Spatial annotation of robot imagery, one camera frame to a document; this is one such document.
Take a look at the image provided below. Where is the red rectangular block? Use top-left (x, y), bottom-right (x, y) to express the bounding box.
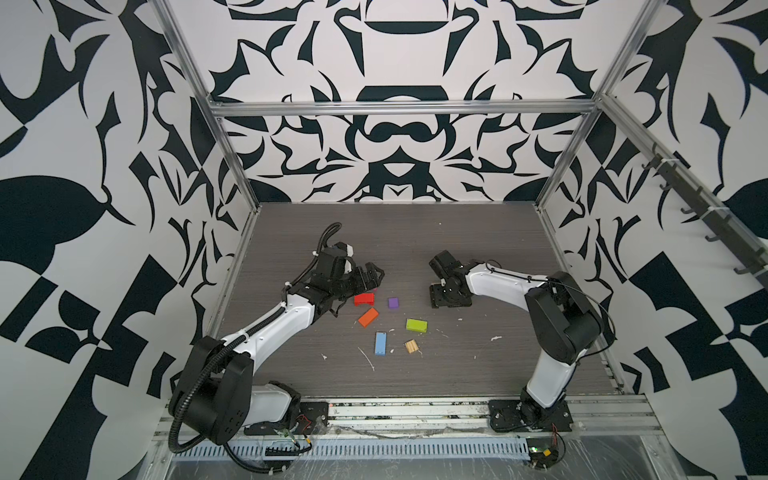
top-left (353, 292), bottom-right (375, 306)

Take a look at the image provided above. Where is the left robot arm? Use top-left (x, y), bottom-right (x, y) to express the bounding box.
top-left (168, 242), bottom-right (385, 453)

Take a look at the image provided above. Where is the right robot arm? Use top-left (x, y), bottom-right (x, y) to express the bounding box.
top-left (429, 251), bottom-right (610, 433)

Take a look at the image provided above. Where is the orange rectangular block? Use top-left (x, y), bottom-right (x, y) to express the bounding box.
top-left (357, 308), bottom-right (379, 328)

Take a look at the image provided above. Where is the lime green block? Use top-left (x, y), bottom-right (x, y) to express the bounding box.
top-left (406, 319), bottom-right (428, 333)

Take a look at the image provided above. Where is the small natural wood block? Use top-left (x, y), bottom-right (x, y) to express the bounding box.
top-left (405, 340), bottom-right (419, 354)

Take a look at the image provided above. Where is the light blue block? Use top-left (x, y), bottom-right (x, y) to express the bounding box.
top-left (374, 332), bottom-right (387, 356)

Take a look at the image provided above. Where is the green circuit board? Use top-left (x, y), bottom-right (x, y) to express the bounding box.
top-left (528, 437), bottom-right (567, 471)

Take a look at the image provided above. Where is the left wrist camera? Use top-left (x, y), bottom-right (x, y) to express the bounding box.
top-left (333, 242), bottom-right (354, 258)

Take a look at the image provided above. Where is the white slotted cable duct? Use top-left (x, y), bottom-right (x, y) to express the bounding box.
top-left (170, 437), bottom-right (532, 462)

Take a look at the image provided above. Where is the left arm black hose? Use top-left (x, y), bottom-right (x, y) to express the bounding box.
top-left (166, 221), bottom-right (343, 475)

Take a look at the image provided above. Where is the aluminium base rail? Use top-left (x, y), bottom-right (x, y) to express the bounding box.
top-left (152, 395), bottom-right (664, 442)

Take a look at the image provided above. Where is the black wall hook rack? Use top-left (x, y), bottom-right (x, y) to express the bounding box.
top-left (643, 142), bottom-right (767, 290)

